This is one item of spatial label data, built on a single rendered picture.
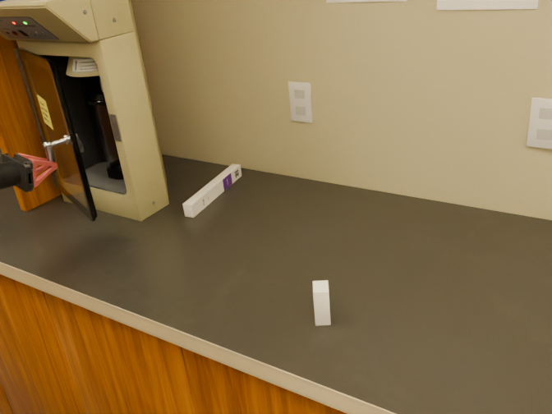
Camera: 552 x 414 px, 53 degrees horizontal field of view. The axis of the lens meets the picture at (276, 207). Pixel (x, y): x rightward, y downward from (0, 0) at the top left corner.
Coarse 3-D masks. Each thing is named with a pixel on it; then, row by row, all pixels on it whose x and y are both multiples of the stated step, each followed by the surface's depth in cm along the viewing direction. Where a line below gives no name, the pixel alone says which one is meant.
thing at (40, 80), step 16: (16, 48) 141; (32, 64) 133; (48, 64) 120; (32, 80) 139; (48, 80) 125; (32, 96) 145; (48, 96) 130; (48, 112) 136; (64, 112) 125; (48, 128) 142; (64, 128) 129; (64, 144) 134; (64, 160) 140; (64, 176) 146; (80, 176) 132; (64, 192) 154; (80, 192) 137; (80, 208) 143
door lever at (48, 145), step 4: (64, 136) 130; (48, 140) 129; (56, 140) 130; (60, 140) 130; (64, 140) 130; (44, 144) 128; (48, 144) 128; (52, 144) 129; (56, 144) 130; (60, 144) 130; (44, 148) 128; (48, 148) 129; (52, 148) 129; (48, 152) 130; (52, 152) 130; (48, 156) 130; (52, 156) 131; (48, 160) 131; (52, 160) 132; (52, 172) 134
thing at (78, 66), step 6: (72, 60) 138; (78, 60) 137; (84, 60) 137; (90, 60) 136; (72, 66) 138; (78, 66) 137; (84, 66) 137; (90, 66) 137; (96, 66) 137; (66, 72) 142; (72, 72) 138; (78, 72) 137; (84, 72) 137; (90, 72) 137; (96, 72) 137
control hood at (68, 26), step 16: (16, 0) 124; (32, 0) 120; (48, 0) 116; (64, 0) 117; (80, 0) 120; (0, 16) 127; (16, 16) 124; (32, 16) 121; (48, 16) 118; (64, 16) 117; (80, 16) 121; (0, 32) 137; (64, 32) 123; (80, 32) 121; (96, 32) 125
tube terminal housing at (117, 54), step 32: (96, 0) 123; (128, 0) 132; (128, 32) 133; (128, 64) 134; (128, 96) 136; (128, 128) 138; (128, 160) 140; (160, 160) 150; (96, 192) 153; (128, 192) 145; (160, 192) 151
